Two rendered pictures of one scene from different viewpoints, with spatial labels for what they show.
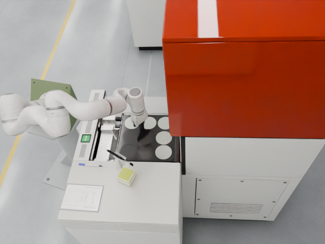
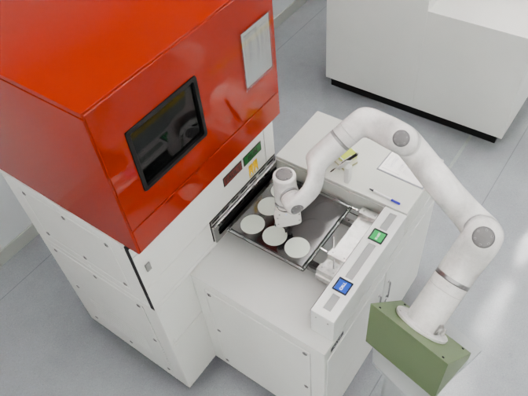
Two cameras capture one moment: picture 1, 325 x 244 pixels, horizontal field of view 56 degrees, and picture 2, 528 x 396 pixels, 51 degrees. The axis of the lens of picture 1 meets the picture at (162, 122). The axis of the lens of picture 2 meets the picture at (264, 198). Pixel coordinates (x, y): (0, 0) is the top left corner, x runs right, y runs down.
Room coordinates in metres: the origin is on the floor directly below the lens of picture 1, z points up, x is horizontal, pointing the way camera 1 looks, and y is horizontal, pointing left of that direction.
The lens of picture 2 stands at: (2.34, 0.77, 2.67)
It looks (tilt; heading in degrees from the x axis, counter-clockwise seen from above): 49 degrees down; 212
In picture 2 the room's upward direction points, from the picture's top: 7 degrees counter-clockwise
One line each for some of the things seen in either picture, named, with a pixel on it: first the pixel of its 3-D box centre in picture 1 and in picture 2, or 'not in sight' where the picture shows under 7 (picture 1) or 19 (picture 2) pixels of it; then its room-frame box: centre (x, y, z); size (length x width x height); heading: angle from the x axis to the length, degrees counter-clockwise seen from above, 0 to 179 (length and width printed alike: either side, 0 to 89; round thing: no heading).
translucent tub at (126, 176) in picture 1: (126, 176); (346, 158); (0.77, 0.22, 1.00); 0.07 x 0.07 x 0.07; 60
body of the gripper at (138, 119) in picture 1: (139, 115); (287, 211); (1.15, 0.13, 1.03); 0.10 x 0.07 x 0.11; 127
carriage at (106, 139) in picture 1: (106, 141); (348, 247); (1.10, 0.37, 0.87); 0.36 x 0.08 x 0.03; 171
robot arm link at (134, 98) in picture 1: (135, 99); (285, 187); (1.15, 0.14, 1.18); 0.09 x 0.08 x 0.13; 47
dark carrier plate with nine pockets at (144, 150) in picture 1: (147, 137); (289, 218); (1.08, 0.10, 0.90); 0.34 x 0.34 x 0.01; 81
